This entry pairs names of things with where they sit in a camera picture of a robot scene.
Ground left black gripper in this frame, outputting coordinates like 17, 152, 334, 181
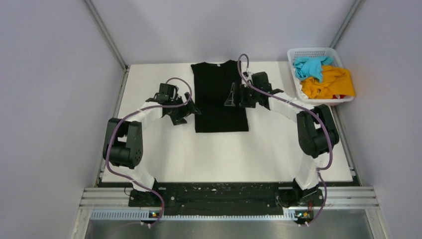
169, 92, 201, 125

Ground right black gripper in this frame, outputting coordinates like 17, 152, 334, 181
225, 83, 260, 109

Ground black t-shirt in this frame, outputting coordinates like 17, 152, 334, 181
191, 60, 249, 133

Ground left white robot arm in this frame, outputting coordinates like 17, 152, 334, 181
103, 82, 201, 206

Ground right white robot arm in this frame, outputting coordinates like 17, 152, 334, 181
224, 72, 339, 207

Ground white plastic basket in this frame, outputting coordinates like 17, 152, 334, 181
287, 47, 354, 106

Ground light blue t-shirt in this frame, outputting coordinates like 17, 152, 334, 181
293, 56, 334, 83

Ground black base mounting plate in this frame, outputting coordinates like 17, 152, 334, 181
128, 182, 323, 216

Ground orange t-shirt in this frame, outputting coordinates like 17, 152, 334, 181
301, 65, 356, 100

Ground white slotted cable duct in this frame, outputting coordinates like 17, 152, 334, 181
90, 209, 310, 222

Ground aluminium frame rail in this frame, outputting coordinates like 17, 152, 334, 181
79, 187, 379, 210

